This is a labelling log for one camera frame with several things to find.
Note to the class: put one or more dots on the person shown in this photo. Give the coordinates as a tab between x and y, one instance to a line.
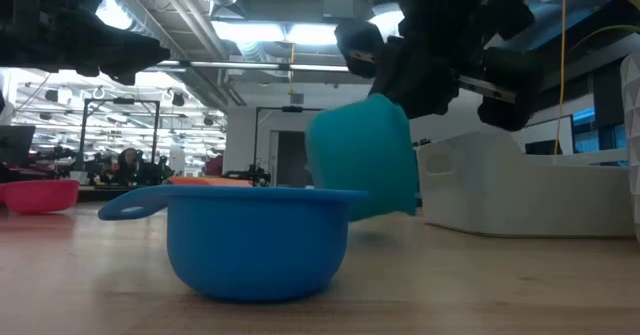
127	162

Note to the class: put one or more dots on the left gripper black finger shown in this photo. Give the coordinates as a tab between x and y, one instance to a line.
115	50
122	76

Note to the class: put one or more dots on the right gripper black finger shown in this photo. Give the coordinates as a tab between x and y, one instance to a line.
525	75
420	80

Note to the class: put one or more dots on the pink measuring cup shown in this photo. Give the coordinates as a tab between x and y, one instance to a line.
40	195

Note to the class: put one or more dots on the blue measuring cup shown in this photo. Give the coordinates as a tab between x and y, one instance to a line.
250	245

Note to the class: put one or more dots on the red chair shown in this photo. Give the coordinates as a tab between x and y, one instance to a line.
215	167

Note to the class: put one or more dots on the white faceted plant pot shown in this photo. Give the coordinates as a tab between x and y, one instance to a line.
632	125

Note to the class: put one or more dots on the white plastic basket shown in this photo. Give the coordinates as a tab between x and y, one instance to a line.
500	195

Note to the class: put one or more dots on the black gantry frame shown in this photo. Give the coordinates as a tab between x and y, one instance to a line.
120	101
292	109

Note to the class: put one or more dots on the teal measuring cup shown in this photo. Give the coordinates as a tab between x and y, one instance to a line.
360	160

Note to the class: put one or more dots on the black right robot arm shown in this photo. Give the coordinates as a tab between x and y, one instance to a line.
510	10

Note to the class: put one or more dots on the black background robot arm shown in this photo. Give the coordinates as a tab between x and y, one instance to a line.
250	174

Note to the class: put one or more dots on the black computer monitor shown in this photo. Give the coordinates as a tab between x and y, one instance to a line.
15	142

